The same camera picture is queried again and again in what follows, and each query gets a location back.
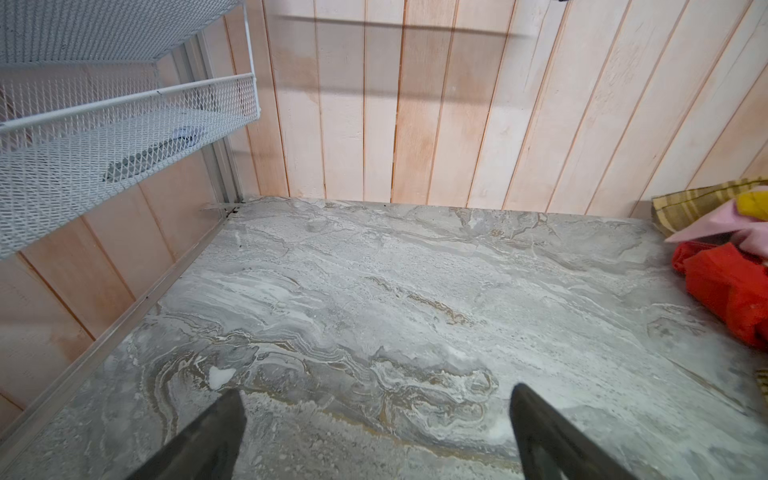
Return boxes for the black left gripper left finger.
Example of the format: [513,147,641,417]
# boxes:
[129,389,247,479]

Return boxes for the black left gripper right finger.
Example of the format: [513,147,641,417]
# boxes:
[509,383,634,479]

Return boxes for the red cloth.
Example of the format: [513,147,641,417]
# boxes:
[672,241,767,351]

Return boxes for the yellow plaid cloth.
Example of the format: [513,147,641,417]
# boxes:
[651,176,767,237]

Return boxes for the pink cloth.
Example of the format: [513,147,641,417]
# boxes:
[666,187,767,262]

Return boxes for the aluminium rail frame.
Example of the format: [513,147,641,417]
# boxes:
[0,35,244,457]

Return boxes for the white wire mesh shelf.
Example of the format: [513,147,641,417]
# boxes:
[1,1,260,257]

